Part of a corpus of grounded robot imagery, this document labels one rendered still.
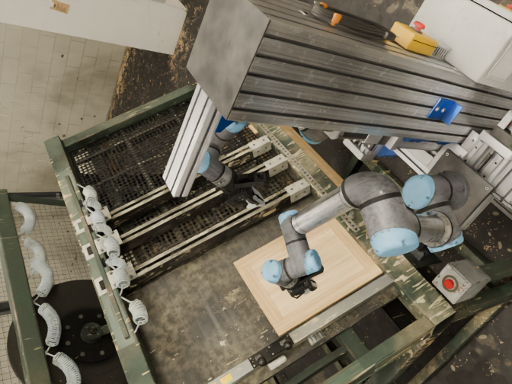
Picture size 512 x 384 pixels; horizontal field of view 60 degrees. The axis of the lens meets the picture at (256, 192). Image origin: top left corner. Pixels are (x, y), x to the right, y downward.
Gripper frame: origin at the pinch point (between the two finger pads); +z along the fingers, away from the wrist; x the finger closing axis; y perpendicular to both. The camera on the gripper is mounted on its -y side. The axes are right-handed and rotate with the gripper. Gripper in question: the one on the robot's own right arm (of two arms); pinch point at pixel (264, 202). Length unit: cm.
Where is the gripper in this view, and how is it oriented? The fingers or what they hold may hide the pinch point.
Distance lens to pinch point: 166.8
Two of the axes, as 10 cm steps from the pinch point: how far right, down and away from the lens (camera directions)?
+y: -7.9, 4.4, 4.3
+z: 6.1, 4.8, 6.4
